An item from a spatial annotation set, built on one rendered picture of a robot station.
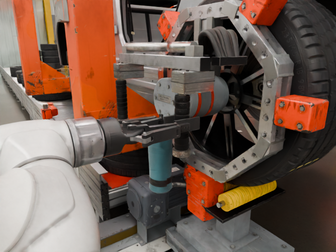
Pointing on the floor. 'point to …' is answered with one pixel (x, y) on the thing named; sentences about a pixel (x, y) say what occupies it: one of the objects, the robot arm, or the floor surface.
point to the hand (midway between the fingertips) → (182, 122)
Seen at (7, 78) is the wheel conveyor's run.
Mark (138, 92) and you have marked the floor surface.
